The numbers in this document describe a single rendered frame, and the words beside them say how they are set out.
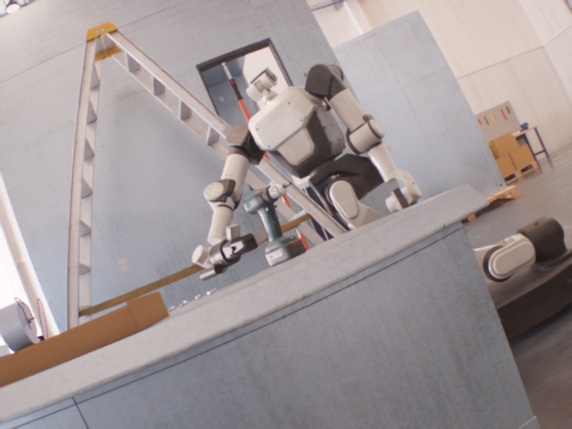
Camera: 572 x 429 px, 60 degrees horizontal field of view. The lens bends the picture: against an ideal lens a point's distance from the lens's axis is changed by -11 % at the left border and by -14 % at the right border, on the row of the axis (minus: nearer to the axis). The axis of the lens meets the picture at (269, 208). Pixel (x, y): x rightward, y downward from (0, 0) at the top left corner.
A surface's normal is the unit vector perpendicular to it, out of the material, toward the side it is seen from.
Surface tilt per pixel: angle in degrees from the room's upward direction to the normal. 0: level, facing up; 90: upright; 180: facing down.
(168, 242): 90
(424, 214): 68
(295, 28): 90
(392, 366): 90
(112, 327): 90
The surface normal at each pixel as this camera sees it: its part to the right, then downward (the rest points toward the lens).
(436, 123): -0.22, 0.01
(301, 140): -0.44, 0.21
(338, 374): 0.15, -0.15
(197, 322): -0.02, -0.49
